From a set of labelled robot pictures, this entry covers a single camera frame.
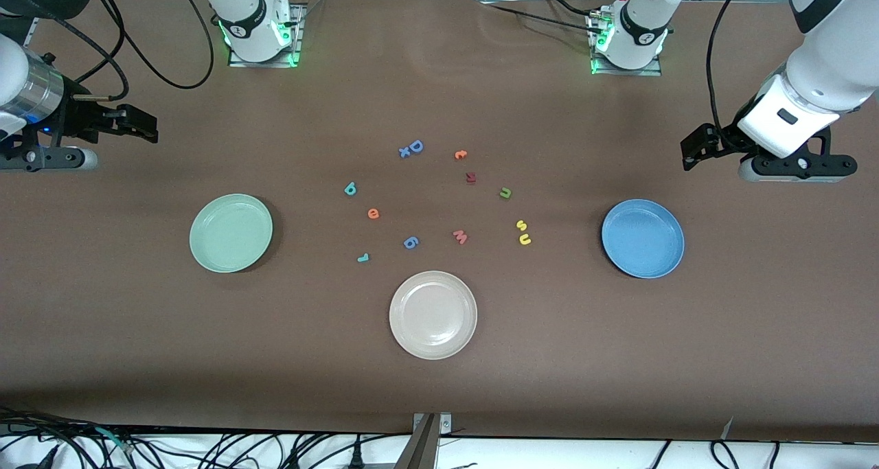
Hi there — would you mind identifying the teal cable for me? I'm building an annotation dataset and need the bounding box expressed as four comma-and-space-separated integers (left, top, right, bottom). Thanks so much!
95, 426, 135, 454

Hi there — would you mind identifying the light green plate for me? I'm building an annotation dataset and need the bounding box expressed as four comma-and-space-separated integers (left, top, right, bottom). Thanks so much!
190, 194, 274, 273

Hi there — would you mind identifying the aluminium profile bar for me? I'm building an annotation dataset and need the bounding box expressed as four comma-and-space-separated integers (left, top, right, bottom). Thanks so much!
395, 414, 440, 469

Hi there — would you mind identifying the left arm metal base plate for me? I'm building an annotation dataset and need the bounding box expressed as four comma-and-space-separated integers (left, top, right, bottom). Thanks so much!
592, 12, 662, 77

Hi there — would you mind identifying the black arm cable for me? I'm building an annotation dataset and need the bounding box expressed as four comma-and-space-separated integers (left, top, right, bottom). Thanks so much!
706, 0, 756, 135
0, 0, 215, 103

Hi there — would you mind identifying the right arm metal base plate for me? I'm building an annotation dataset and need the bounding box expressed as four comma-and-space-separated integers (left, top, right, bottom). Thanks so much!
229, 3, 304, 68

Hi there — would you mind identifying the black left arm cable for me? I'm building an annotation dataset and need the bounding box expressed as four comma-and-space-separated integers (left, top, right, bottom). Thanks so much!
706, 0, 756, 135

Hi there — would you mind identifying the beige plate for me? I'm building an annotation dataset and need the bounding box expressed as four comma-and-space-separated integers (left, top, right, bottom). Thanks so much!
389, 271, 479, 361

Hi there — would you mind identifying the blue plate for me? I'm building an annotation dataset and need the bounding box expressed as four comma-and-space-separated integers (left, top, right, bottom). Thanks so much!
601, 199, 685, 279

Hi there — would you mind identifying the small metal bracket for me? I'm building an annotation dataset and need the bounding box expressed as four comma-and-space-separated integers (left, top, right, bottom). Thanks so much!
413, 413, 453, 434

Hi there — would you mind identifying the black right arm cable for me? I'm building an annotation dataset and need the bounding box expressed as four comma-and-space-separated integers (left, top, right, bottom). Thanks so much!
0, 0, 215, 103

